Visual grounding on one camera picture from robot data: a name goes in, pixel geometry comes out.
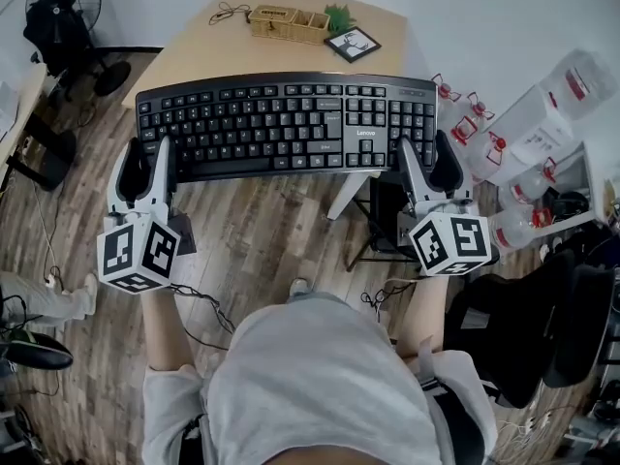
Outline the thin black cable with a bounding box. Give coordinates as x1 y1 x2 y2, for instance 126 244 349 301
208 1 254 28

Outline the black shoe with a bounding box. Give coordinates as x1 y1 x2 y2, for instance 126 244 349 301
0 329 76 372

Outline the large clear water jug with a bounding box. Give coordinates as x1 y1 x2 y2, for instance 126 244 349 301
539 47 620 123

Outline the black floor cable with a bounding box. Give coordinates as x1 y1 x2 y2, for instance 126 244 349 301
169 282 239 353
359 278 419 325

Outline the black picture frame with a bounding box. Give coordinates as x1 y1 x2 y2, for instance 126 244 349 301
323 25 383 64

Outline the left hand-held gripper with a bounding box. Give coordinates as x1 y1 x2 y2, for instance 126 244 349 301
95 135 198 295

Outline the black keyboard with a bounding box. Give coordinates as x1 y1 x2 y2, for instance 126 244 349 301
135 70 440 184

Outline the white floor cable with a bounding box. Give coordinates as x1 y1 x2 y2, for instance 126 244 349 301
28 181 65 291

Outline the black office chair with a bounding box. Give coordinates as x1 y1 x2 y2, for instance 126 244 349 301
442 248 620 410

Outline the white desk leg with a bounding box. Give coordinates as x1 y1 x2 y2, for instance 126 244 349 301
326 170 375 222

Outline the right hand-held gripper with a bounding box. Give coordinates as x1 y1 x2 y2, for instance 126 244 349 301
396 128 501 278

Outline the light wooden side table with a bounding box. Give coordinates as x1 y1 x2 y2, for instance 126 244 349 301
0 63 48 179

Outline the black standing fan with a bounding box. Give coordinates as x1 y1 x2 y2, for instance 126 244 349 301
23 0 133 99

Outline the wicker desk organizer basket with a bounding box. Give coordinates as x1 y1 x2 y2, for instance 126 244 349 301
247 4 332 47

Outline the cluster of red-capped water bottles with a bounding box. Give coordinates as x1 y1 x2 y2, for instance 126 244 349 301
430 72 559 257

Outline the person's right forearm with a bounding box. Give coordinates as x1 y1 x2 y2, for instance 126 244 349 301
394 272 452 358

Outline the person's left forearm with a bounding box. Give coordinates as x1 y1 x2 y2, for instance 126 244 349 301
139 282 207 373

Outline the wooden desk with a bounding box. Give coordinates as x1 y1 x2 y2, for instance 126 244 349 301
120 0 412 111

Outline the black metal stool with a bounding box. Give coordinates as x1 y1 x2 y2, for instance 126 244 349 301
345 171 423 273

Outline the small green plant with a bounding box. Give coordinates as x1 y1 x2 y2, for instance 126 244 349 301
323 3 358 36

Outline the person's grey shirt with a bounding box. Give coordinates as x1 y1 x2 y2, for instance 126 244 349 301
141 292 500 465

